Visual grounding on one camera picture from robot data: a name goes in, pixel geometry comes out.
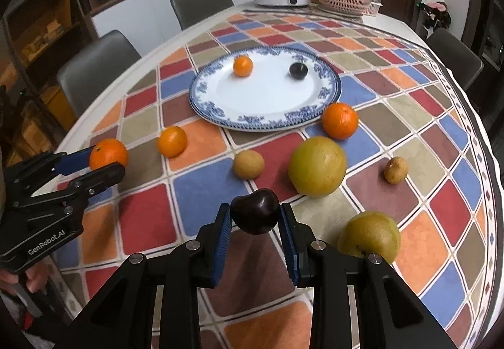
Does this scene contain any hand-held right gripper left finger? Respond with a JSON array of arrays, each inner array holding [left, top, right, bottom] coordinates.
[[53, 203, 233, 349]]

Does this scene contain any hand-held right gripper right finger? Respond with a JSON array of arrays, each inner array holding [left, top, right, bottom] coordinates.
[[279, 203, 459, 349]]

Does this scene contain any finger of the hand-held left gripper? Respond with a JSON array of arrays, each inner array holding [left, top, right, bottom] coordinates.
[[12, 161, 127, 216], [5, 146, 97, 196]]

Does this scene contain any green pear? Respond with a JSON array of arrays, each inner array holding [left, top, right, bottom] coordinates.
[[337, 211, 401, 262]]

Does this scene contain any small brown round fruit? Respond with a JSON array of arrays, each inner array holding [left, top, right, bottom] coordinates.
[[384, 156, 409, 184], [232, 150, 265, 180]]

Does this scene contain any large yellow pear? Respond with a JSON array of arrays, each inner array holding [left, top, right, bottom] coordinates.
[[288, 137, 348, 198]]

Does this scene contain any large orange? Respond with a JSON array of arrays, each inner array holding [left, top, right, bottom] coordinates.
[[322, 102, 360, 140]]

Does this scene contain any blue and white plate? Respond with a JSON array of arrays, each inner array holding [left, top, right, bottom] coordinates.
[[188, 46, 342, 133]]

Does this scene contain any small orange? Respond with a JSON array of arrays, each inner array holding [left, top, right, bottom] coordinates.
[[232, 55, 253, 77]]

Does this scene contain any person's left hand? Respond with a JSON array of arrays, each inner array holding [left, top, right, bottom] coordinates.
[[0, 262, 50, 296]]

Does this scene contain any colourful checkered tablecloth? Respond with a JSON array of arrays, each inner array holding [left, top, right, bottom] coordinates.
[[51, 11, 499, 349]]

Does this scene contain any grey dining chair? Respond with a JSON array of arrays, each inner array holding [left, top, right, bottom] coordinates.
[[170, 0, 235, 30], [426, 27, 484, 92], [56, 30, 142, 119]]

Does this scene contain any brown wooden bookcase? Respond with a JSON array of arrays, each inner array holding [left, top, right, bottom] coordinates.
[[4, 0, 93, 129]]

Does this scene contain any white lower cabinet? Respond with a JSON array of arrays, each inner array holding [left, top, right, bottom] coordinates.
[[90, 0, 335, 45]]

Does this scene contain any pink plastic basket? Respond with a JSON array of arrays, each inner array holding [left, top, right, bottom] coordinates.
[[315, 0, 375, 16]]

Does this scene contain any pink and dark clothing pile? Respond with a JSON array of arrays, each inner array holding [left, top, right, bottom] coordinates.
[[419, 1, 453, 31]]

